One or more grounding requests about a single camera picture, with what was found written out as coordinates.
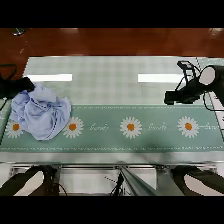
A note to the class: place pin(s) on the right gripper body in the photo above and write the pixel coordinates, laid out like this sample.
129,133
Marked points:
177,96

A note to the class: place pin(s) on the light blue shirt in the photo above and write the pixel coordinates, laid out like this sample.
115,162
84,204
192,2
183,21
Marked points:
40,111

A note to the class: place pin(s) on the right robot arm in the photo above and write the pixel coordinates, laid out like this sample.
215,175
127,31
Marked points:
213,77

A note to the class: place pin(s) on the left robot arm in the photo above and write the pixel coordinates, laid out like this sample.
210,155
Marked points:
13,88

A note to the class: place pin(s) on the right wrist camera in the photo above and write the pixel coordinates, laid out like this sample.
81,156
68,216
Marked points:
185,65

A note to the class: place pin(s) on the silver frame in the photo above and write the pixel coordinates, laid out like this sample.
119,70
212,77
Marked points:
140,181

